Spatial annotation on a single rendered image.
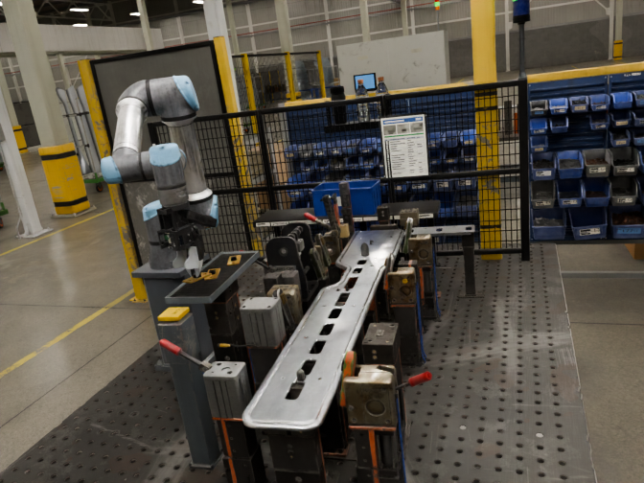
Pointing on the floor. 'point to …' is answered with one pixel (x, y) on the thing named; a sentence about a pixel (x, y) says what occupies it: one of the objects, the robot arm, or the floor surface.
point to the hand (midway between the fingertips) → (195, 270)
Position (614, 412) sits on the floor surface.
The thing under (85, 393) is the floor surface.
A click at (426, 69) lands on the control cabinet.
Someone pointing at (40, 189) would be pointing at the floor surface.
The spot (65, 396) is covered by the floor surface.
